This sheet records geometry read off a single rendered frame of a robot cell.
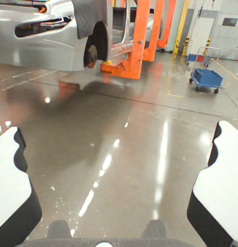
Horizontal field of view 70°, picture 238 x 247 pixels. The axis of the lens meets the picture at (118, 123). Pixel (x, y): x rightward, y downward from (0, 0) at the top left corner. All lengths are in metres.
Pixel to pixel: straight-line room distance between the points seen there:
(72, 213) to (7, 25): 1.86
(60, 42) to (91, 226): 1.76
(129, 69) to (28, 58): 1.52
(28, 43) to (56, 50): 0.28
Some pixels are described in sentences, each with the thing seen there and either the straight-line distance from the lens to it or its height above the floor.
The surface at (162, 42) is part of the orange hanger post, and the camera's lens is 8.99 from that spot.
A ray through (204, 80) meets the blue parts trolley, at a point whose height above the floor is 0.29.
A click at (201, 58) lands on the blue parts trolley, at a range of 8.52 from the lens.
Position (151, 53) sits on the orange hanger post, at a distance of 4.81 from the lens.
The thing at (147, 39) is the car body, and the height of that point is 0.83.
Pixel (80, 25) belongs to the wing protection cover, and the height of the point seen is 1.24.
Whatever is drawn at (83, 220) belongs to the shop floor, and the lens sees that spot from 1.50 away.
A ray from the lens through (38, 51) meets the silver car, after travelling 2.12.
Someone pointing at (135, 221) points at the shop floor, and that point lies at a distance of 1.52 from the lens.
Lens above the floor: 1.30
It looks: 30 degrees down
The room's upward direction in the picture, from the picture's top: 6 degrees clockwise
